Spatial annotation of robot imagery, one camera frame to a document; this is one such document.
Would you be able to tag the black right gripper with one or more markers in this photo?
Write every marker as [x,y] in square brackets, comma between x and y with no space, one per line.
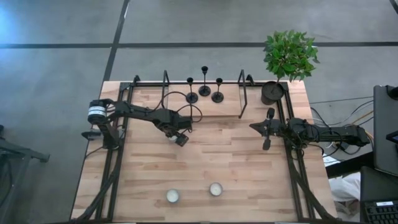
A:
[270,129]

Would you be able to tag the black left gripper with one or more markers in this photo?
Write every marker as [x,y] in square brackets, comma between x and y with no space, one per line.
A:
[174,123]

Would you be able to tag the white tealight candle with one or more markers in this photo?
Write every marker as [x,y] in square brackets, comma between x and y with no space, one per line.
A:
[173,139]
[173,195]

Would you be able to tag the short black candlestick holder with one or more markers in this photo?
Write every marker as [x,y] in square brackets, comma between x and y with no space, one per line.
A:
[217,97]
[191,98]

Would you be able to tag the tall black candlestick holder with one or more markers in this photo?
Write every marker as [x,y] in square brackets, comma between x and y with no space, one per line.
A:
[204,91]

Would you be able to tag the purple candle tin white sticker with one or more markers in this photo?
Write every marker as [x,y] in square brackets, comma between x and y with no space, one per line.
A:
[216,189]

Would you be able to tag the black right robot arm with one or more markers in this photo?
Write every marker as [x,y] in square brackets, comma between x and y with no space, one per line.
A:
[342,137]

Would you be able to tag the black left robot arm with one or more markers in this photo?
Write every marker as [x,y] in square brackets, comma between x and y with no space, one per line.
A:
[140,113]

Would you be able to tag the wooden shelf black metal legs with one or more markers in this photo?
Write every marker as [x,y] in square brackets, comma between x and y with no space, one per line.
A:
[217,107]

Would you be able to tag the white paper sheet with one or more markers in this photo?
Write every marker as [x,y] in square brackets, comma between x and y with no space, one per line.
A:
[330,160]

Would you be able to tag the green potted plant black pot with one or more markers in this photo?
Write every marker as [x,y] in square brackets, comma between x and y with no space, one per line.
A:
[289,56]

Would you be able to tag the white bag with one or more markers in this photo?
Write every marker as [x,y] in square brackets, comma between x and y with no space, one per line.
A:
[345,189]

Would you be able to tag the large black case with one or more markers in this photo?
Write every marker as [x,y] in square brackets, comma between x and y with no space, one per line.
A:
[385,130]

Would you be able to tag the black box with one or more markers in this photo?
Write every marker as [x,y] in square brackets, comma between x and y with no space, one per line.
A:
[379,185]

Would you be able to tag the black keyboard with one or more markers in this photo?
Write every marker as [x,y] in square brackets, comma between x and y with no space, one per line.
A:
[381,214]

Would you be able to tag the black equipment stand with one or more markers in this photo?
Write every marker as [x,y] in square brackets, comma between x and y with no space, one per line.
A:
[18,152]

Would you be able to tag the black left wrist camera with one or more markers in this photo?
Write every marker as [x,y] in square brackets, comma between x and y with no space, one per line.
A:
[183,140]

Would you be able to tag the black aluminium rig frame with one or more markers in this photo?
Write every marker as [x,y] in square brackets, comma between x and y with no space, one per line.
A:
[149,83]

